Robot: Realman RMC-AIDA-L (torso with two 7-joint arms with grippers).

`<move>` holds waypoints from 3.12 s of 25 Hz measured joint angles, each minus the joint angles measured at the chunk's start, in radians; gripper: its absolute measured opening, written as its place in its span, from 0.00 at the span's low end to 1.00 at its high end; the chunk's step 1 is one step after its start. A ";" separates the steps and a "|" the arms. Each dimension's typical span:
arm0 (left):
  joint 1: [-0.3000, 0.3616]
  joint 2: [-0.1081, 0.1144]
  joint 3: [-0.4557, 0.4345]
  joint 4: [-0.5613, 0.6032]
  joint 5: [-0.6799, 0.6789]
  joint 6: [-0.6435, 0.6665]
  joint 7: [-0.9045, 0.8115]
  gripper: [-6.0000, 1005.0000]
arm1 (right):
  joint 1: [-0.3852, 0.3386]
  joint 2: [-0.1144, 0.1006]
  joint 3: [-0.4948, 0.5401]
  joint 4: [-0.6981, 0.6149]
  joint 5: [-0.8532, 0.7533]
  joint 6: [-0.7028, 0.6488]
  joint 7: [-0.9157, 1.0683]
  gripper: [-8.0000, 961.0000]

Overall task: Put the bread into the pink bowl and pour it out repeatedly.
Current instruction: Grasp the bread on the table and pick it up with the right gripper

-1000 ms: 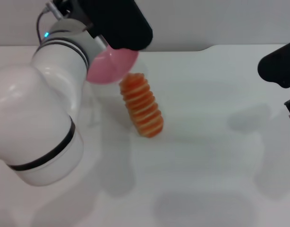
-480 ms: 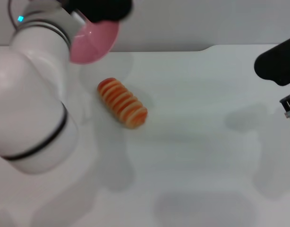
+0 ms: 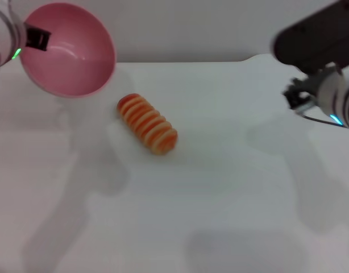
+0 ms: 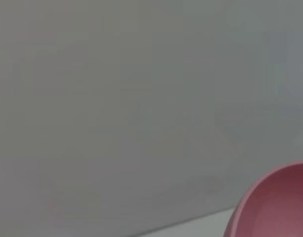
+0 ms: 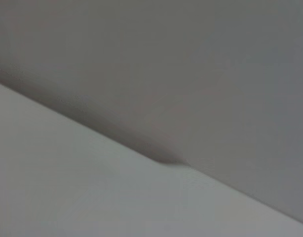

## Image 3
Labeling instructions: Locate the orange striped bread roll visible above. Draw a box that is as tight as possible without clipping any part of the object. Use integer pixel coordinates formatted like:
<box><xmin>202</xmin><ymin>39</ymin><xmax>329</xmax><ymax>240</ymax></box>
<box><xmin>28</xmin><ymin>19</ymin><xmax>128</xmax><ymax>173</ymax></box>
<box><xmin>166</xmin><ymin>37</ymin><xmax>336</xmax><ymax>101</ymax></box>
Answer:
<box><xmin>116</xmin><ymin>93</ymin><xmax>179</xmax><ymax>156</ymax></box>

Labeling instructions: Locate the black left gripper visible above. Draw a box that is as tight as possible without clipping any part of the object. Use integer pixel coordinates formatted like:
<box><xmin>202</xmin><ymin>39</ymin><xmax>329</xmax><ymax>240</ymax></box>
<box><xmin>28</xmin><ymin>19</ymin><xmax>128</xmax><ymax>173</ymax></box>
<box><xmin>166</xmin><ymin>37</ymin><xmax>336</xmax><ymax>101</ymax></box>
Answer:
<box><xmin>24</xmin><ymin>23</ymin><xmax>52</xmax><ymax>52</ymax></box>

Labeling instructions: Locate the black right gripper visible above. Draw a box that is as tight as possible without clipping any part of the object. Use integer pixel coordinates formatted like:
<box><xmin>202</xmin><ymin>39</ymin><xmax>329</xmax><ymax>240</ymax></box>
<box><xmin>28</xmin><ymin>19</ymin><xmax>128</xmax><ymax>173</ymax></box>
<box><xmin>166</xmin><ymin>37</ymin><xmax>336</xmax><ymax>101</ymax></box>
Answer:
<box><xmin>282</xmin><ymin>76</ymin><xmax>321</xmax><ymax>112</ymax></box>

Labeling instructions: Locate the right wrist cable with plug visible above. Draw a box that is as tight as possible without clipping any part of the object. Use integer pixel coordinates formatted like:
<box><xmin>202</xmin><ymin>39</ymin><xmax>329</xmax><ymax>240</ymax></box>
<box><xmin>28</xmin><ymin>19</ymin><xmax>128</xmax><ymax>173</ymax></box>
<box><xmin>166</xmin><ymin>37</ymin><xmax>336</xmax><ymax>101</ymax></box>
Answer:
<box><xmin>300</xmin><ymin>111</ymin><xmax>349</xmax><ymax>129</ymax></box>

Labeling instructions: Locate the pink plastic bowl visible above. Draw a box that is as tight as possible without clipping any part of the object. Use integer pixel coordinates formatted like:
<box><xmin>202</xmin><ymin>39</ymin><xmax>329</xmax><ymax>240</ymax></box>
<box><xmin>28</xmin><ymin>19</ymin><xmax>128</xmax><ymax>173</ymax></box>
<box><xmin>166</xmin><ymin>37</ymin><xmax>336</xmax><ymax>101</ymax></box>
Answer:
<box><xmin>20</xmin><ymin>2</ymin><xmax>117</xmax><ymax>99</ymax></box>

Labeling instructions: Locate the right wrist camera housing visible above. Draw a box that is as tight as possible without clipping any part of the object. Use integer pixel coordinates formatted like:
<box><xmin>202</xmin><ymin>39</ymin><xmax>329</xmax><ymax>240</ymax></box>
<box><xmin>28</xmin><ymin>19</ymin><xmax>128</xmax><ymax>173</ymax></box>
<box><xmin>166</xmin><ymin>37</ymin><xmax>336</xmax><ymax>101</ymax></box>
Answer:
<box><xmin>270</xmin><ymin>0</ymin><xmax>349</xmax><ymax>72</ymax></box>

